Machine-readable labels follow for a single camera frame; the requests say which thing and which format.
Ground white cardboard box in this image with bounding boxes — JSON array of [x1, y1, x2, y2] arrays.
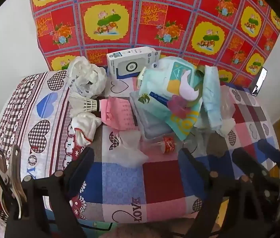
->
[[106, 47, 161, 80]]

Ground white crumpled tissue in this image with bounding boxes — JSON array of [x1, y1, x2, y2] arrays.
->
[[218, 118, 236, 137]]

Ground blue pen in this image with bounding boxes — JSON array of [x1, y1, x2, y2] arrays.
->
[[149, 92, 170, 105]]

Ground lilac plastic hook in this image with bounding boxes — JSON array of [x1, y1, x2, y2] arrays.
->
[[178, 69, 200, 101]]

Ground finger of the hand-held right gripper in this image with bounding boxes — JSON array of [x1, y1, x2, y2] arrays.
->
[[232, 149, 257, 179], [258, 139, 280, 165]]

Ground white shuttlecock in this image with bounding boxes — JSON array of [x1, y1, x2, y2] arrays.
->
[[68, 95, 102, 116]]

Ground clear plastic tray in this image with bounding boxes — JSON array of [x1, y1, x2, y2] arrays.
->
[[129, 90, 180, 144]]

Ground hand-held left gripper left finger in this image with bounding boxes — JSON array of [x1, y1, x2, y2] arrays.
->
[[6, 148, 95, 238]]

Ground pink paper bag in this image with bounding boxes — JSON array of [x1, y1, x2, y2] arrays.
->
[[100, 96, 140, 131]]

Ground white cloth with red edge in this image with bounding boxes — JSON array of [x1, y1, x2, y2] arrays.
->
[[71, 113, 102, 146]]

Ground patchwork heart bed sheet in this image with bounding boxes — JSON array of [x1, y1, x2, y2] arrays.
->
[[0, 69, 280, 226]]

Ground smartphone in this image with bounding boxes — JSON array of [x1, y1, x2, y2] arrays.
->
[[251, 67, 268, 97]]

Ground clear bottle with red label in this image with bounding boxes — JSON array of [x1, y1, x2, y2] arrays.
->
[[155, 136, 178, 155]]

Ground small clear plastic bag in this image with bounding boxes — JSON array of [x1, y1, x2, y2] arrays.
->
[[109, 130, 149, 165]]

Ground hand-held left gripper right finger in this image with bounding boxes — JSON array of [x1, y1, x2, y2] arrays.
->
[[179, 148, 272, 238]]

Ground light blue plastic wrapper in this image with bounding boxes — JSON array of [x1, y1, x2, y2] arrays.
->
[[201, 66, 223, 132]]

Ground mauve plastic piece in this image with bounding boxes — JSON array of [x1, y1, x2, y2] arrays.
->
[[167, 95, 192, 119]]

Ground teal wet wipes packet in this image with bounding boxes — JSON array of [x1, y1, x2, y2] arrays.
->
[[140, 57, 205, 142]]

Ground white plastic bag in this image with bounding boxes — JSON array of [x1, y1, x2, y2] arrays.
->
[[67, 56, 108, 99]]

